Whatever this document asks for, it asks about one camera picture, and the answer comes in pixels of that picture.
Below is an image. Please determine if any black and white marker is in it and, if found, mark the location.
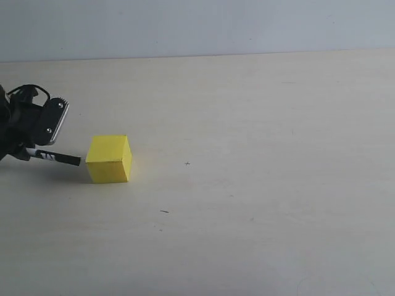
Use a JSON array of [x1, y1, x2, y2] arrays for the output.
[[26, 148, 81, 167]]

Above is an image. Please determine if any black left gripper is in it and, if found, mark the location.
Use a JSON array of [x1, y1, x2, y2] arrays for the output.
[[1, 84, 42, 161]]

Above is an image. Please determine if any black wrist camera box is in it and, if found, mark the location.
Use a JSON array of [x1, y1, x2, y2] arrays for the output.
[[32, 97, 69, 146]]

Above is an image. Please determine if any yellow cube block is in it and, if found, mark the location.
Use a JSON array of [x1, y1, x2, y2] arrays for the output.
[[85, 134, 133, 184]]

